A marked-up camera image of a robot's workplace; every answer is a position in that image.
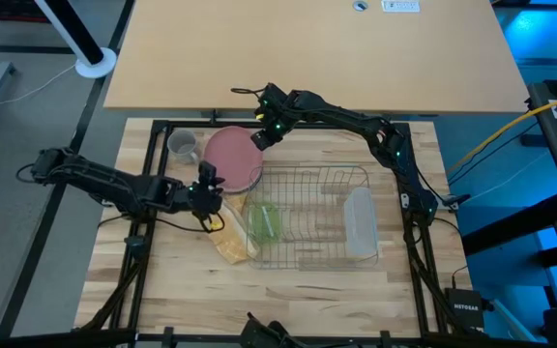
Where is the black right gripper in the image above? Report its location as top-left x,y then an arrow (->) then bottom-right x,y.
250,82 -> 304,152

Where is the pink plate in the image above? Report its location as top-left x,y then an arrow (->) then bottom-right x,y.
203,125 -> 265,194

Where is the grey wire dish rack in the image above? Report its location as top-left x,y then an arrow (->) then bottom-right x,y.
241,162 -> 382,272

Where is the yellow checked dish cloth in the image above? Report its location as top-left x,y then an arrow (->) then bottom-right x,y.
207,191 -> 261,266

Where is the large beige desk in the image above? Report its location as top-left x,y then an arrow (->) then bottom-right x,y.
103,0 -> 530,116

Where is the white plastic utensil holder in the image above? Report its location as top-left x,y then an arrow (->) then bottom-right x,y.
342,186 -> 381,259

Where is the black white pole round base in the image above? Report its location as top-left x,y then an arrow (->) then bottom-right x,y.
34,0 -> 118,80

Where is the white desk power socket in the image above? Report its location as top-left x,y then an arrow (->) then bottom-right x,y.
381,0 -> 421,14

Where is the dark red crate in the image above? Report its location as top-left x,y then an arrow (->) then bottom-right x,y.
0,0 -> 50,24

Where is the black equipment cart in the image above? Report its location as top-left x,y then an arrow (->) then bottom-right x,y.
461,57 -> 557,348

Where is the black aluminium table frame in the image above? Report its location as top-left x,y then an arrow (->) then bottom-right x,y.
73,118 -> 490,348

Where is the white floor cable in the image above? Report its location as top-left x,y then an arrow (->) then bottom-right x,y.
0,62 -> 79,110

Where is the black Netgear network switch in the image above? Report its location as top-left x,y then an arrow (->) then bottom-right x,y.
445,287 -> 486,331

